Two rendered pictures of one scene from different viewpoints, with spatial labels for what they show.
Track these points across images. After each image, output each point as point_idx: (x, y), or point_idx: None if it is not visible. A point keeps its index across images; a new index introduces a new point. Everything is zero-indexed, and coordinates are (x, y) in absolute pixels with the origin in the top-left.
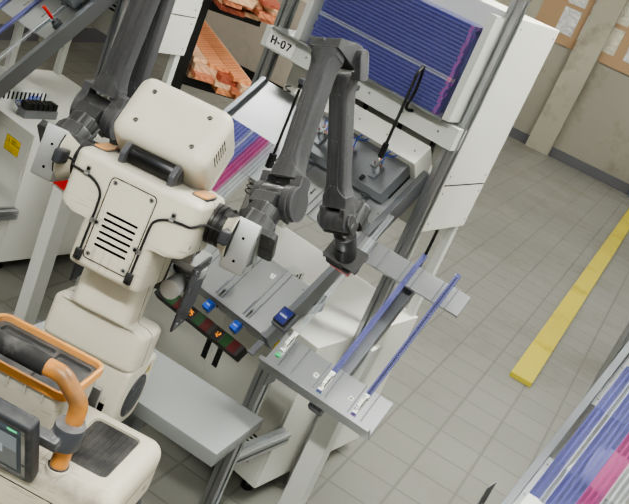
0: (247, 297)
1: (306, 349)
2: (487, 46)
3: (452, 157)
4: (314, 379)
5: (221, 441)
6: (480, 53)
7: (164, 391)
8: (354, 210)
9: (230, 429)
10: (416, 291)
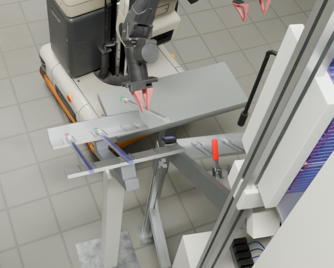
0: (209, 145)
1: (128, 130)
2: (277, 73)
3: (229, 198)
4: (106, 131)
5: (106, 101)
6: (270, 72)
7: (156, 97)
8: (131, 26)
9: (114, 111)
10: (108, 159)
